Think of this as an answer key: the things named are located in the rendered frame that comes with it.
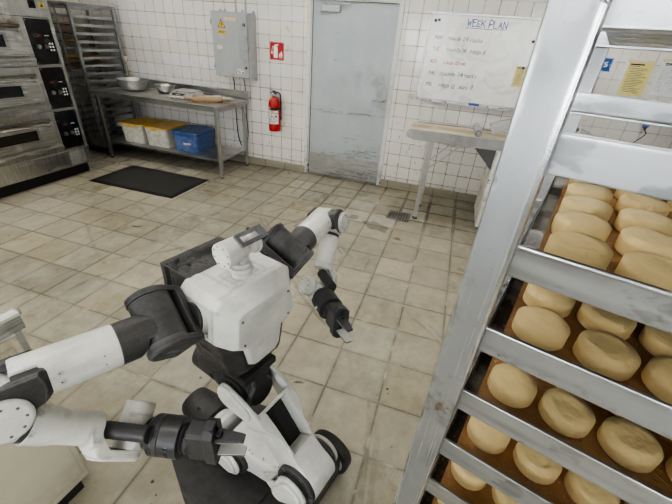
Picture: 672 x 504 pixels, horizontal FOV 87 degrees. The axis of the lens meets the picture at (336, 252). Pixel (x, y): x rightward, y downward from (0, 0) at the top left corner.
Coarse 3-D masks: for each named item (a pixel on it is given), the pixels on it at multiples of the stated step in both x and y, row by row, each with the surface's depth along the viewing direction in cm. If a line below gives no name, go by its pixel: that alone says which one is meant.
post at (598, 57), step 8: (600, 48) 52; (608, 48) 52; (592, 56) 53; (600, 56) 53; (592, 64) 54; (600, 64) 53; (592, 72) 54; (584, 80) 55; (592, 80) 54; (584, 88) 55; (592, 88) 55; (568, 120) 58; (576, 120) 57; (568, 128) 58; (576, 128) 58; (552, 176) 62; (544, 184) 63; (544, 192) 64; (528, 224) 68; (496, 304) 78; (456, 408) 96
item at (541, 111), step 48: (576, 0) 19; (576, 48) 20; (528, 96) 22; (528, 144) 23; (528, 192) 24; (480, 240) 28; (480, 288) 29; (480, 336) 31; (432, 384) 36; (432, 432) 39
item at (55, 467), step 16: (16, 336) 105; (0, 352) 102; (16, 352) 106; (48, 400) 119; (0, 448) 109; (16, 448) 113; (32, 448) 118; (48, 448) 124; (64, 448) 129; (0, 464) 110; (16, 464) 115; (32, 464) 120; (48, 464) 125; (64, 464) 131; (80, 464) 138; (0, 480) 111; (16, 480) 116; (32, 480) 121; (48, 480) 127; (64, 480) 133; (80, 480) 140; (0, 496) 113; (16, 496) 118; (32, 496) 123; (48, 496) 129; (64, 496) 135
